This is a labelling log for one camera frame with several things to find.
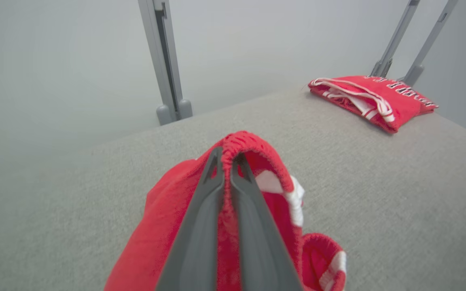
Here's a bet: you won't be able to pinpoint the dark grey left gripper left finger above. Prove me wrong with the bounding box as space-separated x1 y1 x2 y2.
155 146 225 291

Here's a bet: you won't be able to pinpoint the grey angled frame struts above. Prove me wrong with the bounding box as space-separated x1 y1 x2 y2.
369 0 460 86

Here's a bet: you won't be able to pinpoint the red white shorts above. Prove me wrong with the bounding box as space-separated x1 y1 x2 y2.
104 130 347 291

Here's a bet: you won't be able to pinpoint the grey partition post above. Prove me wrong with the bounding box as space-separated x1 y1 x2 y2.
138 0 193 126

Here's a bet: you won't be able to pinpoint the red white t-shirt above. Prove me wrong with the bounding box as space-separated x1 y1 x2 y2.
308 75 438 134

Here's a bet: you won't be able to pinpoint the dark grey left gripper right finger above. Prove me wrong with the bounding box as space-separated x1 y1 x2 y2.
229 153 303 291

